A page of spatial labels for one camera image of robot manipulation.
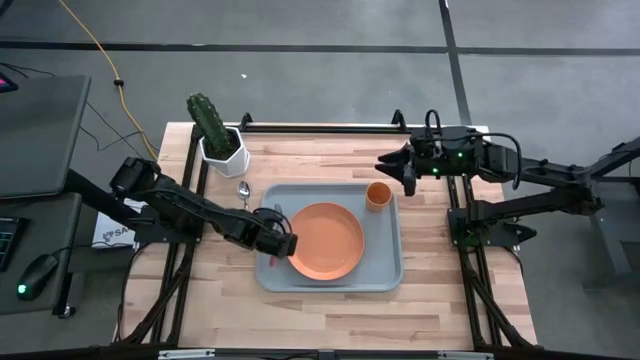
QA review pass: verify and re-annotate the spoon with yellow handle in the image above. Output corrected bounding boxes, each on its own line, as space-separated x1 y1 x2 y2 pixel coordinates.
236 179 253 211

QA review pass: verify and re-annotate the backlit black keyboard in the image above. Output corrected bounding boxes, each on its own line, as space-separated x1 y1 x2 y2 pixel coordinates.
0 215 30 274

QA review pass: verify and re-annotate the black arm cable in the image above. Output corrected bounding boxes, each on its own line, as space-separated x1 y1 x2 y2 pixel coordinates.
251 206 294 237
423 108 525 192

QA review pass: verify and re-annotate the white faceted plant pot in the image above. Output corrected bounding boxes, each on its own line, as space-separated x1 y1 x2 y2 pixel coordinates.
198 125 252 179

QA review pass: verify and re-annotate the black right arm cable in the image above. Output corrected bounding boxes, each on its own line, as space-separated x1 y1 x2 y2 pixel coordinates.
423 108 525 192

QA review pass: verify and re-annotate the orange cup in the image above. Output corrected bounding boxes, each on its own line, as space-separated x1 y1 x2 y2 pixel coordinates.
364 181 394 214

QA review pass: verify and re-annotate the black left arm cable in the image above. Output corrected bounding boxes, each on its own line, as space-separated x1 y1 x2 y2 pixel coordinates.
251 206 294 237

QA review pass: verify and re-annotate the green cactus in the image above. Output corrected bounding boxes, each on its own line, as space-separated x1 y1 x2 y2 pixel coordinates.
186 92 237 160

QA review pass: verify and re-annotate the white printed paper box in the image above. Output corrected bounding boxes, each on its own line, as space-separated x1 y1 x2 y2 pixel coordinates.
91 198 147 250

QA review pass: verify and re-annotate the black metal table frame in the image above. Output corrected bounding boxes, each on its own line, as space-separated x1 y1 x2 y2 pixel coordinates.
113 108 540 354

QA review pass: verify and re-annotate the black computer mouse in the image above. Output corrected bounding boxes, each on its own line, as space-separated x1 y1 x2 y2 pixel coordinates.
15 253 61 303

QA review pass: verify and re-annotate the grey plastic tray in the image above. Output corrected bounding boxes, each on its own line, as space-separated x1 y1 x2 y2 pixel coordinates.
254 181 405 294

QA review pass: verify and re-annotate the black side desk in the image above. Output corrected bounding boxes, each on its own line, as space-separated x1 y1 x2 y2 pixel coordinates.
0 192 85 317

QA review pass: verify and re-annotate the silver edge bracket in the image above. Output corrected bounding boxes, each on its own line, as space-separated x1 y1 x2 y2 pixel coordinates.
437 350 495 360
157 348 217 360

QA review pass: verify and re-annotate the black metal stand leg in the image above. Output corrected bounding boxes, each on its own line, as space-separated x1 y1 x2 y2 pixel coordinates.
582 135 640 292

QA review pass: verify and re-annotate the yellow floor cable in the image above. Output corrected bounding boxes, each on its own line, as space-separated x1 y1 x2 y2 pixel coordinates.
56 0 160 162

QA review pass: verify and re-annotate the pink lit device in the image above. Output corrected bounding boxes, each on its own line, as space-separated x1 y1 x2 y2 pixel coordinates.
0 71 20 95

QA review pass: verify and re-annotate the fork with pink handle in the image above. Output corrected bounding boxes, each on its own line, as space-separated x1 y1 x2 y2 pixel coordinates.
268 203 285 268

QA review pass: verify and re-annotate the thin black floor cable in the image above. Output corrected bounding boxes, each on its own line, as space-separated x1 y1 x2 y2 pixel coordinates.
0 61 154 157

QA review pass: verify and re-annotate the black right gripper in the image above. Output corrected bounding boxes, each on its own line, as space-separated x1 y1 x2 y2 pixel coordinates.
374 125 474 198

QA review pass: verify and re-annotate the orange plate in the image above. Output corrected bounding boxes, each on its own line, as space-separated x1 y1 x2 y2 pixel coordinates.
287 201 367 282

